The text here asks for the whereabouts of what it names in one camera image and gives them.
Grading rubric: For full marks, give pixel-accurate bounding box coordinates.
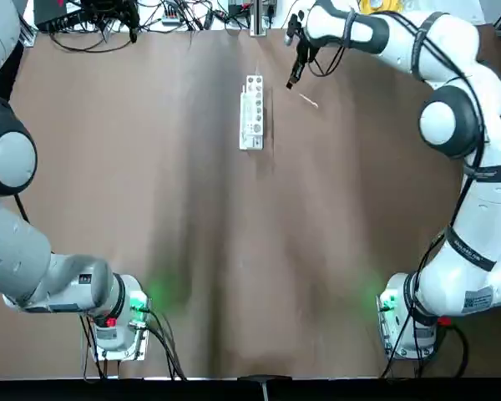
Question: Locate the black arm foot cable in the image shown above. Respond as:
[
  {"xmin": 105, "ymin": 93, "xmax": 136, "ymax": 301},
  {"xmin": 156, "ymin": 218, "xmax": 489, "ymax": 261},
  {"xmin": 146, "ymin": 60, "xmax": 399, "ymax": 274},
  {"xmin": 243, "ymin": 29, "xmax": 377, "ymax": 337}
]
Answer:
[
  {"xmin": 375, "ymin": 321, "xmax": 472, "ymax": 380},
  {"xmin": 139, "ymin": 307, "xmax": 189, "ymax": 382}
]

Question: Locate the white test tube rack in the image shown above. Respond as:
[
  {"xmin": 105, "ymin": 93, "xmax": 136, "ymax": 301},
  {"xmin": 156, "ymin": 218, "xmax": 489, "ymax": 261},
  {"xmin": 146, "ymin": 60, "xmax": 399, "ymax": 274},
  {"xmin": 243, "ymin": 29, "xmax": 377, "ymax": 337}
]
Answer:
[{"xmin": 238, "ymin": 74, "xmax": 266, "ymax": 150}]

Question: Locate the yellow plastic container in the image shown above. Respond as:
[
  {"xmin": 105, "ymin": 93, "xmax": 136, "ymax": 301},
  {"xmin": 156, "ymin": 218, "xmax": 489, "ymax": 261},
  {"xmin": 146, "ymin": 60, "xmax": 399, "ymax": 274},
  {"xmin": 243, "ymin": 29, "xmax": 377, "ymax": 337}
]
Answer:
[{"xmin": 357, "ymin": 0, "xmax": 403, "ymax": 13}]

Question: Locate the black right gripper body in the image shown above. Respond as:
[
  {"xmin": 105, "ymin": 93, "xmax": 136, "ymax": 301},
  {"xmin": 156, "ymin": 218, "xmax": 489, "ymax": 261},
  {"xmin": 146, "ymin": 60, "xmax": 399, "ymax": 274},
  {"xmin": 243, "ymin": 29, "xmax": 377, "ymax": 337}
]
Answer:
[{"xmin": 294, "ymin": 35, "xmax": 318, "ymax": 63}]

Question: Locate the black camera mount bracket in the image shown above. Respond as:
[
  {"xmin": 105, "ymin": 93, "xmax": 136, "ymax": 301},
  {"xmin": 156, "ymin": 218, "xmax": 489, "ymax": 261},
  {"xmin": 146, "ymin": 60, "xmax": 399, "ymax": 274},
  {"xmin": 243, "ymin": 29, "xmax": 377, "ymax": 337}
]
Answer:
[{"xmin": 236, "ymin": 374, "xmax": 294, "ymax": 401}]

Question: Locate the grey power strip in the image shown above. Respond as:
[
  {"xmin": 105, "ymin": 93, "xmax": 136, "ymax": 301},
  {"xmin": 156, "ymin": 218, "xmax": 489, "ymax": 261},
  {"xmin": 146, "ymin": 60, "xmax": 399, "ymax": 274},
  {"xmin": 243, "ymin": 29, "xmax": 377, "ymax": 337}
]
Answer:
[{"xmin": 227, "ymin": 0, "xmax": 279, "ymax": 9}]

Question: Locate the black electronics box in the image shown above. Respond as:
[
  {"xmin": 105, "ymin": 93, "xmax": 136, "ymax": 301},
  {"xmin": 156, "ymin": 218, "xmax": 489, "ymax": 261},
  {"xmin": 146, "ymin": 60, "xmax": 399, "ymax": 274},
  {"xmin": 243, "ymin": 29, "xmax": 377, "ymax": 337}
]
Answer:
[{"xmin": 33, "ymin": 0, "xmax": 87, "ymax": 33}]

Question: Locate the aluminium profile post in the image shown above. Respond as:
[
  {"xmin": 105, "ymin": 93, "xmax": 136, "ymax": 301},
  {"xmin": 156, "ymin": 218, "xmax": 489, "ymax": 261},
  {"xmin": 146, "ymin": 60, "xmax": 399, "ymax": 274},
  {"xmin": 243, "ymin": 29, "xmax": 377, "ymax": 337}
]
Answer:
[{"xmin": 250, "ymin": 0, "xmax": 271, "ymax": 38}]

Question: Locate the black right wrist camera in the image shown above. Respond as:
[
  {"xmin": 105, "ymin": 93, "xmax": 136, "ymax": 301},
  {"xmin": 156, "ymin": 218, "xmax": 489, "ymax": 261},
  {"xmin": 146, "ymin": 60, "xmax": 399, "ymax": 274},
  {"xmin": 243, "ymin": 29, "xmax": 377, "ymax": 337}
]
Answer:
[{"xmin": 283, "ymin": 13, "xmax": 302, "ymax": 47}]

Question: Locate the black cable loop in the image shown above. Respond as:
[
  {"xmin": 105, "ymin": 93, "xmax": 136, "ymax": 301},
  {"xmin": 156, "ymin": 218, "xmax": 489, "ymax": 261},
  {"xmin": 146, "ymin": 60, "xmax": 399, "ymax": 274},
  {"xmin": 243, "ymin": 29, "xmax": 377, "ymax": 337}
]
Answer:
[{"xmin": 48, "ymin": 28, "xmax": 139, "ymax": 54}]

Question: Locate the black left arm foot cable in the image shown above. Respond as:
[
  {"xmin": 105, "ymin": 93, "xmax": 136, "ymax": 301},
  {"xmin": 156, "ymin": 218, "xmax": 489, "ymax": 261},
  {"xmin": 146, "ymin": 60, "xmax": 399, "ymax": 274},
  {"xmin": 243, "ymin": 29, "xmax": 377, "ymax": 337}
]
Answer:
[{"xmin": 139, "ymin": 307, "xmax": 189, "ymax": 382}]

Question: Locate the black right arm foot cable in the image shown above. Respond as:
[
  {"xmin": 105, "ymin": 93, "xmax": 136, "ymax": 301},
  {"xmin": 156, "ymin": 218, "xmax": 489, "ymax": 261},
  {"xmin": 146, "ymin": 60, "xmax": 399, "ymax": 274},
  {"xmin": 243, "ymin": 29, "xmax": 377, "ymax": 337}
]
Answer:
[{"xmin": 375, "ymin": 321, "xmax": 472, "ymax": 380}]

